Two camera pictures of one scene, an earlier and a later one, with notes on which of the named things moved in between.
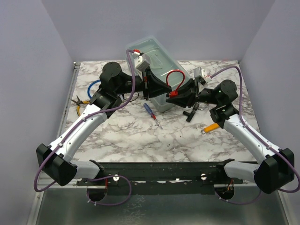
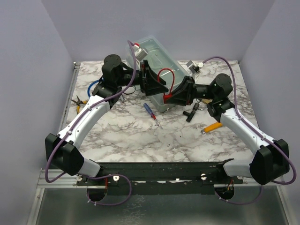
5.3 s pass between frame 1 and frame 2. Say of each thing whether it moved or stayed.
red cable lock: moved
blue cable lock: stayed
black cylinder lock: stayed
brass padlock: moved
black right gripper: stayed
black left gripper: stayed
